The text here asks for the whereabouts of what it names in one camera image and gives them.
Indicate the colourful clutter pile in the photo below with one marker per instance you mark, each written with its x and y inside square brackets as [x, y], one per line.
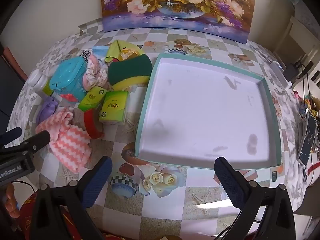
[308, 102]

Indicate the yellow-green cloth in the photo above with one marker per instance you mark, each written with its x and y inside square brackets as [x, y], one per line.
[117, 47]

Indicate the black and white scrunchie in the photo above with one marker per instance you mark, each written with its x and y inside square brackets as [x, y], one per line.
[85, 54]

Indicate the pink frilly cloth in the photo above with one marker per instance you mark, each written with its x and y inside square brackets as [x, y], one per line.
[93, 72]

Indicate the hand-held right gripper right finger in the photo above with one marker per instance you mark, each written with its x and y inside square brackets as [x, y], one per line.
[230, 180]

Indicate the light blue cloth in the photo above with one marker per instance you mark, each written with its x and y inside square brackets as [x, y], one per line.
[100, 51]

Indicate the small red object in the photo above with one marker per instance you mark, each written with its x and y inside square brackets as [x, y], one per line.
[115, 60]

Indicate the dark cabinet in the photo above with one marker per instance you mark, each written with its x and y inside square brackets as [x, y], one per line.
[7, 92]

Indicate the person's left hand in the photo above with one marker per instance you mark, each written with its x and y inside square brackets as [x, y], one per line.
[11, 200]

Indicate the white power strip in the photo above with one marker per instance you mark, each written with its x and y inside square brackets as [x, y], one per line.
[278, 70]

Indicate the green and yellow sponge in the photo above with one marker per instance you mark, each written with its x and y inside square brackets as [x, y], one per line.
[130, 67]

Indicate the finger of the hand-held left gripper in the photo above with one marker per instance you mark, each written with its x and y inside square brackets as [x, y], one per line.
[12, 133]
[35, 141]

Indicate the orange round sponge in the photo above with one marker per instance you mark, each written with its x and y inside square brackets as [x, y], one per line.
[127, 53]

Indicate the teal plastic box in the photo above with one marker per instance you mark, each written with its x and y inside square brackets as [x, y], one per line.
[67, 77]

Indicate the black power adapter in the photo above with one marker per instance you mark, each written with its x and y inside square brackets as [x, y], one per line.
[290, 72]

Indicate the green tissue pack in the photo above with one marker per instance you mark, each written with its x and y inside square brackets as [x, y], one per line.
[91, 98]
[113, 106]

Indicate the pink zigzag cloth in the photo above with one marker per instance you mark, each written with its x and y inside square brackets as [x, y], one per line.
[72, 142]

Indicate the flower painting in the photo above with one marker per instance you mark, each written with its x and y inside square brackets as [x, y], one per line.
[175, 5]

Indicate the white bottle with green label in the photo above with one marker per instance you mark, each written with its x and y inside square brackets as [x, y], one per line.
[37, 80]

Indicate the purple tissue packet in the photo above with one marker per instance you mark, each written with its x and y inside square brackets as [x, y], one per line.
[47, 110]

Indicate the teal shallow tray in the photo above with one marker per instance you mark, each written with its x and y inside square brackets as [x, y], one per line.
[200, 105]

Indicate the dark flat device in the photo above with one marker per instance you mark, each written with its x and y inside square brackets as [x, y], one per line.
[308, 140]

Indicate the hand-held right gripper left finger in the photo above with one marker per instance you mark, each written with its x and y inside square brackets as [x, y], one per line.
[97, 180]

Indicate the red patterned garment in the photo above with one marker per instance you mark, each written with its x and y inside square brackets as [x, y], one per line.
[26, 210]

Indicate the white shelf unit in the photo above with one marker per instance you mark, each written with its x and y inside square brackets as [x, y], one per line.
[300, 35]

